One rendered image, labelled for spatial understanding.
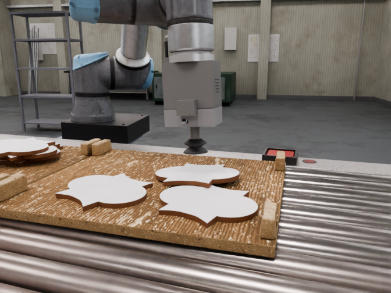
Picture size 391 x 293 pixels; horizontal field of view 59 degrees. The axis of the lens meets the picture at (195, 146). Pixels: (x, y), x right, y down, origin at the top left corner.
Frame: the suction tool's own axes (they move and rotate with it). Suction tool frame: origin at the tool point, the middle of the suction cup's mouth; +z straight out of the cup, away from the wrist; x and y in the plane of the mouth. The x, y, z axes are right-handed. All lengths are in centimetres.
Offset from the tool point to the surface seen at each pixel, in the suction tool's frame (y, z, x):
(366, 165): 31.3, 7.6, 25.2
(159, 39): -401, -156, 1002
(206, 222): 6.2, 5.3, -17.5
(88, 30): -650, -202, 997
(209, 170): 2.1, 3.5, 1.2
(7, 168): -36.6, 2.9, -4.2
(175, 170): -4.2, 3.5, 0.9
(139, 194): -5.6, 4.2, -11.3
